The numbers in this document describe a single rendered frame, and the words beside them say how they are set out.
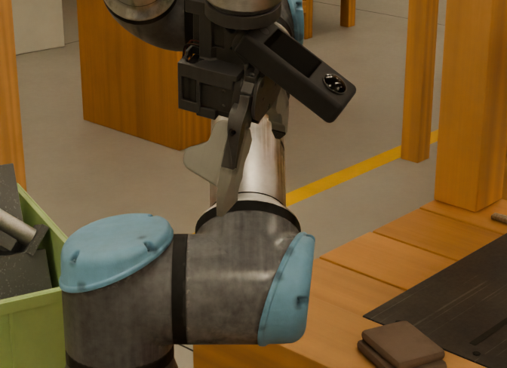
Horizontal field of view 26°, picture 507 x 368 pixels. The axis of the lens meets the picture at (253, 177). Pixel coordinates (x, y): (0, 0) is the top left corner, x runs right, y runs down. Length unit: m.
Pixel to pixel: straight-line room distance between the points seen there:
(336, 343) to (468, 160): 0.58
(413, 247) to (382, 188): 2.63
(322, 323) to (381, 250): 0.30
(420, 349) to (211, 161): 0.48
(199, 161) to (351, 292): 0.65
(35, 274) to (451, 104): 0.77
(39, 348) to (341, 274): 0.48
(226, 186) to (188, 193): 3.33
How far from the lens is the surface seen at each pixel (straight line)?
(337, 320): 1.54
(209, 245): 1.13
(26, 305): 1.50
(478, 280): 1.68
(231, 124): 1.02
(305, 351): 1.47
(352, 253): 1.79
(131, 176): 4.58
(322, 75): 1.02
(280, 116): 1.13
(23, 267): 1.70
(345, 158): 4.76
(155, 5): 1.34
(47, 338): 1.54
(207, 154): 1.06
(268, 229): 1.14
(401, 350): 1.42
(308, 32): 6.78
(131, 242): 1.11
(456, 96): 1.93
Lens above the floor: 1.64
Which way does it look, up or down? 21 degrees down
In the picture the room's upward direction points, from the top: straight up
